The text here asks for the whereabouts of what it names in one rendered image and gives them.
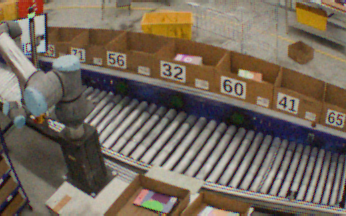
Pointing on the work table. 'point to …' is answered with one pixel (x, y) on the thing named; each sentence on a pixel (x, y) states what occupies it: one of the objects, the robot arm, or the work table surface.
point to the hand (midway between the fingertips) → (35, 102)
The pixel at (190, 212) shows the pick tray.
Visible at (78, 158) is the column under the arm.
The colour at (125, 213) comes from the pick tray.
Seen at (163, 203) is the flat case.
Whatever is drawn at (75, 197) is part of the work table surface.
